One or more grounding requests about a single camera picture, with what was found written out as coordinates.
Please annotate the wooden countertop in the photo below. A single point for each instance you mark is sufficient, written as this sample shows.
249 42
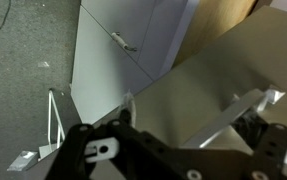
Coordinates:
216 23

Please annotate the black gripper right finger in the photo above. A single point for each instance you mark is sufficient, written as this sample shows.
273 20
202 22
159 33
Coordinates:
276 143

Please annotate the stainless steel sink unit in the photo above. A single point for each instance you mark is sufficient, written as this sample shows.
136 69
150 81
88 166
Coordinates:
21 160

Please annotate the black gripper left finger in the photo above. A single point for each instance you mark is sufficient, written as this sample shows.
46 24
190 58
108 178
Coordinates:
126 116

